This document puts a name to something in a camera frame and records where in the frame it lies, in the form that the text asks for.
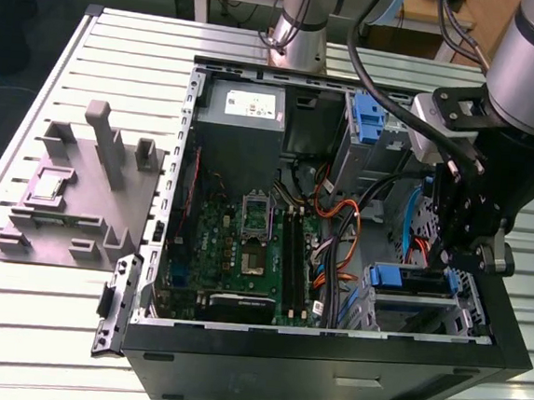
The hard disk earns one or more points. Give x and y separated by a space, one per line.
386 278

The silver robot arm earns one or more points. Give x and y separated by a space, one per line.
531 68

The metal disk bay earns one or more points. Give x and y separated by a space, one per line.
412 301

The grey metal drive cage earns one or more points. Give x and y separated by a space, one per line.
358 170

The blue plastic drive latch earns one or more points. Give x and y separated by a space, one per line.
367 124

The wooden cabinet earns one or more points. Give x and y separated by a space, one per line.
500 14

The black RAM slot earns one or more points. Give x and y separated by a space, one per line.
299 268
287 258

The thin locking lever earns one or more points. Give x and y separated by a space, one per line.
270 224

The CPU socket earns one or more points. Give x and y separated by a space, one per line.
254 264

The grey power supply unit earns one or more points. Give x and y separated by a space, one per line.
238 151

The black PC case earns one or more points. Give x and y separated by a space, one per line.
280 365

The black graphics card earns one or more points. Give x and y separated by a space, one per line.
239 307

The green motherboard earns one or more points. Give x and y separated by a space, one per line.
215 251

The grey expansion card latch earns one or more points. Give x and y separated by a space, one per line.
120 299

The grey parts rack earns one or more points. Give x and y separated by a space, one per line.
90 194

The green RAM stick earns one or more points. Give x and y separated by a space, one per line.
54 223

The silver CPU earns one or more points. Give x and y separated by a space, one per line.
45 188

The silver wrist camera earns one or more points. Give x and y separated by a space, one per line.
422 134

